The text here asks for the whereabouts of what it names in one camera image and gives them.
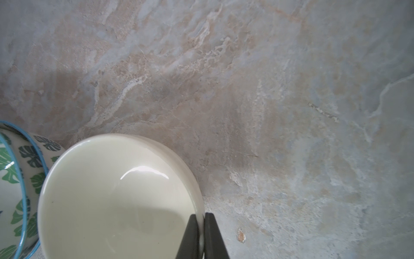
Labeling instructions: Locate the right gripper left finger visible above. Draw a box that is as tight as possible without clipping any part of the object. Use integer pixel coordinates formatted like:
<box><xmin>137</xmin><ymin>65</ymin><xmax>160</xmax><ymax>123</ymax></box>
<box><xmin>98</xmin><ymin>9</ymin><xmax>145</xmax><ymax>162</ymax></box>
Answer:
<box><xmin>176</xmin><ymin>214</ymin><xmax>199</xmax><ymax>259</ymax></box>

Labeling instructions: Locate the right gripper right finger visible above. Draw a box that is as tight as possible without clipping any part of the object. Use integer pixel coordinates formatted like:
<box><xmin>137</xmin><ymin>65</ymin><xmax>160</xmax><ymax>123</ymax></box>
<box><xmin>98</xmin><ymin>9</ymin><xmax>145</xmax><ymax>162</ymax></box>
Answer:
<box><xmin>204</xmin><ymin>213</ymin><xmax>230</xmax><ymax>259</ymax></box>

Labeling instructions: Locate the cream bowl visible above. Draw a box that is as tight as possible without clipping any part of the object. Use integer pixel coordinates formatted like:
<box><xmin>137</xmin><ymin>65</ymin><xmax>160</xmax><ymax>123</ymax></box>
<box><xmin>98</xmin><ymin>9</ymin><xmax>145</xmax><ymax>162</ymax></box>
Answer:
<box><xmin>37</xmin><ymin>134</ymin><xmax>205</xmax><ymax>259</ymax></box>

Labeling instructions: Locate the green leaf bowl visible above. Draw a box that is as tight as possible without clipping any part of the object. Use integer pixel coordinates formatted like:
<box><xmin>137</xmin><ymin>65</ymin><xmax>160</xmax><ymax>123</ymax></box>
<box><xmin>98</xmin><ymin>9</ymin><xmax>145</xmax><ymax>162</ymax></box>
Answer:
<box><xmin>1</xmin><ymin>121</ymin><xmax>65</xmax><ymax>259</ymax></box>

